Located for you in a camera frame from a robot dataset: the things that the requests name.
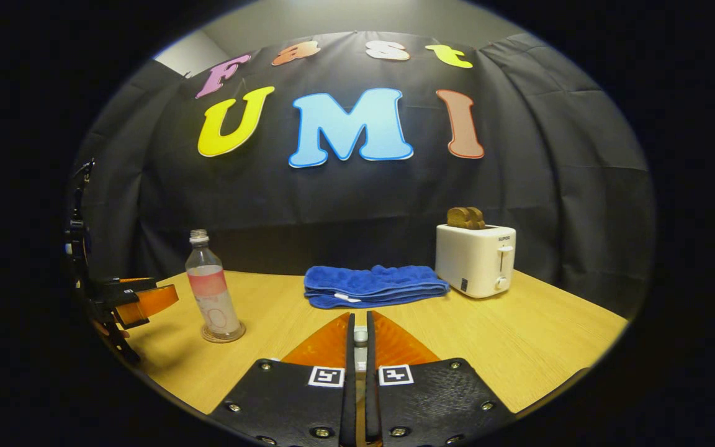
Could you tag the folded blue towel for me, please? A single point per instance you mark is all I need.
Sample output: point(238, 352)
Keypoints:
point(373, 285)

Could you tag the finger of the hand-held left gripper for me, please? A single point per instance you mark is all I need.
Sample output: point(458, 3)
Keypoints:
point(131, 284)
point(152, 301)

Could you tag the brown toast slice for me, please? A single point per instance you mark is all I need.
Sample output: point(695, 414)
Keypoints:
point(477, 217)
point(457, 217)

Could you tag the clear plastic water bottle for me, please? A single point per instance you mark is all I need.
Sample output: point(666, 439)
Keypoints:
point(211, 298)

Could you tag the round brown coaster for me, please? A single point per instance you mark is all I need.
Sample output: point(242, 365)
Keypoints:
point(236, 334)

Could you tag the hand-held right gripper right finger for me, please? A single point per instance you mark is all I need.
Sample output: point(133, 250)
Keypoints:
point(371, 385)

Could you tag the white toaster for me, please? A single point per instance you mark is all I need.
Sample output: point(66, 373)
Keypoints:
point(472, 261)

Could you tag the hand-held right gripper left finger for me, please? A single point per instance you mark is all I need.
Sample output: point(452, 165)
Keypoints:
point(349, 385)

